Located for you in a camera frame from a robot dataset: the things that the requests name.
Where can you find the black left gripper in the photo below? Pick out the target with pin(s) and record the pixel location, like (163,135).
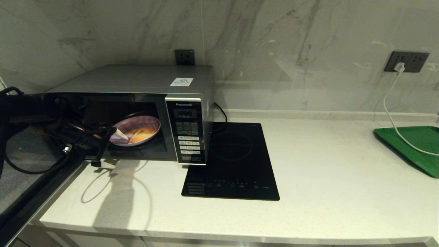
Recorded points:
(85,140)

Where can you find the green plastic tray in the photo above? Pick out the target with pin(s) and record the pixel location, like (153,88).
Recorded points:
(422,140)

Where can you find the white power plug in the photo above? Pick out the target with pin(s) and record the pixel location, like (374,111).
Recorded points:
(399,67)

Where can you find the glass microwave door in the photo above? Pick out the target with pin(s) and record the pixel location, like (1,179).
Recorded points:
(20,192)

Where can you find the white warning sticker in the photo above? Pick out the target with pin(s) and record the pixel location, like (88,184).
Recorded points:
(181,82)

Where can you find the silver Panasonic microwave body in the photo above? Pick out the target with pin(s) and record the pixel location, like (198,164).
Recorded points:
(137,78)

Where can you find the purple plastic plate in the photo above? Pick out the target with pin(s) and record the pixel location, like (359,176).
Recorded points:
(144,121)

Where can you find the black wide wall socket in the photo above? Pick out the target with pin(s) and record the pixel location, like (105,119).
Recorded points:
(415,61)

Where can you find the black induction cooktop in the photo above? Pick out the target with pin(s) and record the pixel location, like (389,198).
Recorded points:
(236,154)

